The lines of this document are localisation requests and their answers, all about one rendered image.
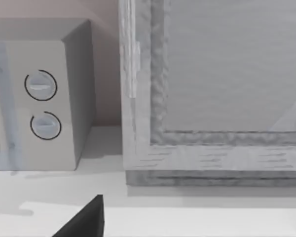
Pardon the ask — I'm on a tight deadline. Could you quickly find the pale round microwave knob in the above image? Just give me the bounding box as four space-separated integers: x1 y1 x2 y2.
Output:
30 111 62 141
24 69 58 101

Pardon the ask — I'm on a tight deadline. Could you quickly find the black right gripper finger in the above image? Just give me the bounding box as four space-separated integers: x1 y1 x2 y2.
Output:
51 194 106 237

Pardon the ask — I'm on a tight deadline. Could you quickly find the pale microwave oven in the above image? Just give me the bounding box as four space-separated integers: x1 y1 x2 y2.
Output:
0 18 94 171

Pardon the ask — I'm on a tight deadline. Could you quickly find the grey cabinet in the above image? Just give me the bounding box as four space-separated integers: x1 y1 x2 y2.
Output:
118 0 296 187

